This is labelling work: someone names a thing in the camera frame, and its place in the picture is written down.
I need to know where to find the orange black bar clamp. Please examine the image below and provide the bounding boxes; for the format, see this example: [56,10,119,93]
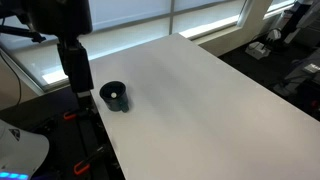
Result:
[73,144,109,177]
[63,104,96,122]

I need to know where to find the black white headset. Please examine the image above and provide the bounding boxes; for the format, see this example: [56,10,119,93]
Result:
[265,28,284,46]

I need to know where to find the thin black hanging cable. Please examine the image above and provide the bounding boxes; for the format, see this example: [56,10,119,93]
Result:
[0,53,23,106]

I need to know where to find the black camera tripod arm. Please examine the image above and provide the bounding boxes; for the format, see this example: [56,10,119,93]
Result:
[0,24,47,44]

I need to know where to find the black white background machine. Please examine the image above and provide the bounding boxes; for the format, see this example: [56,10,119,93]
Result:
[281,0,320,46]

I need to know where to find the white device on floor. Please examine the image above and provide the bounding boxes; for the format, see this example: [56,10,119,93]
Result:
[245,40,272,61]

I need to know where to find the grey office equipment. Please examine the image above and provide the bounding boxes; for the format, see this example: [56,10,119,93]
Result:
[273,48,320,98]

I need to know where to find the dark teal ceramic mug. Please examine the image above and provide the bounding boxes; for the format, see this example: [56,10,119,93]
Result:
[99,80,130,114]

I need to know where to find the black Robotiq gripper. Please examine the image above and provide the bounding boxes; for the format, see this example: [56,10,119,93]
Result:
[56,37,95,108]

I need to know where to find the black robot mounting stand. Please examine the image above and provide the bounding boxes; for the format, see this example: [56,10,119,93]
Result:
[0,83,126,180]

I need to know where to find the white robot base blue lights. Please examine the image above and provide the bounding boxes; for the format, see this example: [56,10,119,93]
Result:
[0,119,51,180]

